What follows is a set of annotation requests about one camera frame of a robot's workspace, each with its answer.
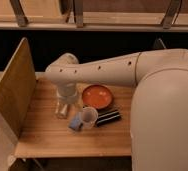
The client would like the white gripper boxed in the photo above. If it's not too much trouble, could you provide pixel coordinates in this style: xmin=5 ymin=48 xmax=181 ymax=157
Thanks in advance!
xmin=57 ymin=83 xmax=79 ymax=104

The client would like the left wooden divider panel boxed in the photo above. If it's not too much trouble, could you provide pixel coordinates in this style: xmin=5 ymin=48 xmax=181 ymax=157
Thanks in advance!
xmin=0 ymin=38 xmax=36 ymax=141

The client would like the right dark divider panel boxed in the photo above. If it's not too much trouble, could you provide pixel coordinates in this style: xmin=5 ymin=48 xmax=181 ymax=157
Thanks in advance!
xmin=152 ymin=38 xmax=166 ymax=50

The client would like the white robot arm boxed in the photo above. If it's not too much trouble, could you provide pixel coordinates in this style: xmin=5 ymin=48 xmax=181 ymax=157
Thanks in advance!
xmin=45 ymin=49 xmax=188 ymax=171

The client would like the orange round bowl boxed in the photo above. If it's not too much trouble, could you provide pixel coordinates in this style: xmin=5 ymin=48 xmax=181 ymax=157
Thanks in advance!
xmin=82 ymin=85 xmax=113 ymax=110

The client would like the white cup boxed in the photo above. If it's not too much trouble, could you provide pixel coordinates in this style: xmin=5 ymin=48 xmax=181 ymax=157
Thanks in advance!
xmin=79 ymin=107 xmax=98 ymax=129

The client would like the wooden shelf rail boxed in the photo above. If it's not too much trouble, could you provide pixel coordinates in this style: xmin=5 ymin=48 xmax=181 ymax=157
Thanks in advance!
xmin=0 ymin=0 xmax=188 ymax=32

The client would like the blue white sponge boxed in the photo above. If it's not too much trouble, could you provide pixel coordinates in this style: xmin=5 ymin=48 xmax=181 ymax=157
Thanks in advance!
xmin=69 ymin=114 xmax=82 ymax=131

